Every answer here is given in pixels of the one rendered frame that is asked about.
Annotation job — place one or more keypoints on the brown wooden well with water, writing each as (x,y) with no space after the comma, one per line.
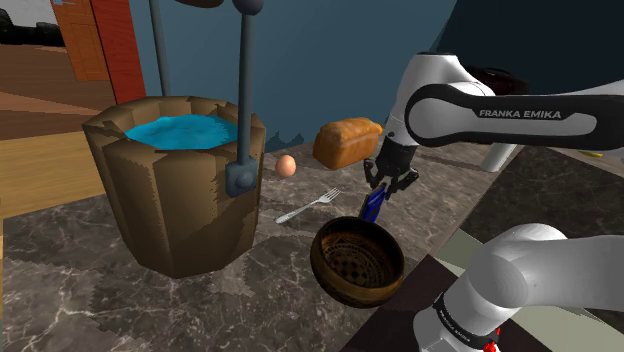
(180,214)

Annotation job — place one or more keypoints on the brown bread loaf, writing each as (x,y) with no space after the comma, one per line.
(343,144)

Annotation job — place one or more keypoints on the patterned brown wooden bowl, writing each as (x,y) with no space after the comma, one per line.
(358,265)

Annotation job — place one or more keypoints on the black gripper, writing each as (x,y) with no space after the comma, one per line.
(396,158)

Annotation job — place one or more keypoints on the orange wooden door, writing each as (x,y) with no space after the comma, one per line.
(97,44)

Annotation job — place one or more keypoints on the silver fork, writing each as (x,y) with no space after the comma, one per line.
(304,208)

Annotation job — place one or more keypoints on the brown egg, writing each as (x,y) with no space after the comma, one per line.
(285,166)

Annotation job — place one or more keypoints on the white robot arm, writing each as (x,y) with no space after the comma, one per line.
(512,273)

